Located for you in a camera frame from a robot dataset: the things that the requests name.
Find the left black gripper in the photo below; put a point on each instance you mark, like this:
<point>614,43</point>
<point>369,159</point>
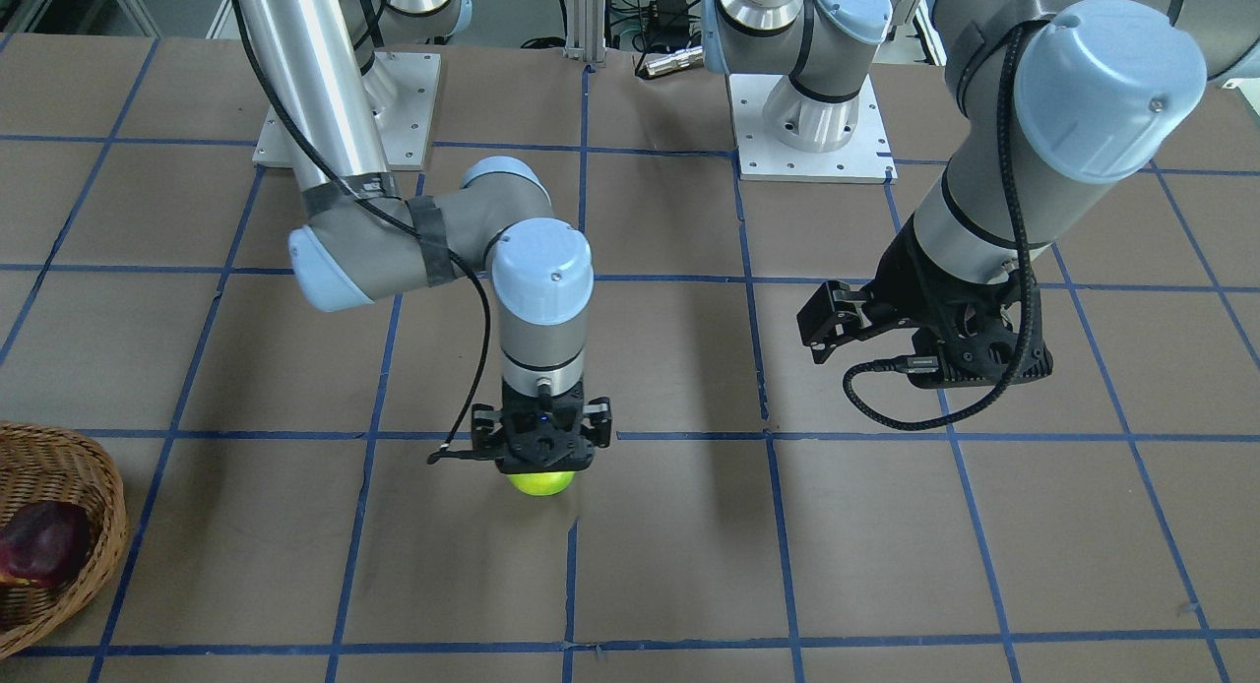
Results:
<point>904,294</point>

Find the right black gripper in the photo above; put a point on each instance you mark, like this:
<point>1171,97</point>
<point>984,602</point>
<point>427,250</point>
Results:
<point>484,425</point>

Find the green apple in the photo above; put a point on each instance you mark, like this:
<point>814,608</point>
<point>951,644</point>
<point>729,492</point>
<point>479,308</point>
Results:
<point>542,483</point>

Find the dark red apple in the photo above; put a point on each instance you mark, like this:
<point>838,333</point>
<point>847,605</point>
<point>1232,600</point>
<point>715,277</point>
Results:
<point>44,545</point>

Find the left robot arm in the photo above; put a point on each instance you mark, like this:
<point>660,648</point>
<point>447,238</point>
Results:
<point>1065,98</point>

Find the wicker basket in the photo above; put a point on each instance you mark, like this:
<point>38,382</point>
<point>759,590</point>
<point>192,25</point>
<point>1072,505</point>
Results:
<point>51,464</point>

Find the silver metal cylinder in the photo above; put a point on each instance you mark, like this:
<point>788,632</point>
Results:
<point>690,58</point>

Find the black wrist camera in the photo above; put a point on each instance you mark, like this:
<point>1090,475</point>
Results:
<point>981,367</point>

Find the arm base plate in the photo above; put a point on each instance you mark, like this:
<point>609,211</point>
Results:
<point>783,136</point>
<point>394,112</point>

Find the aluminium frame post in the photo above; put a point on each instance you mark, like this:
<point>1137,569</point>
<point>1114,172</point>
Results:
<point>584,31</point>

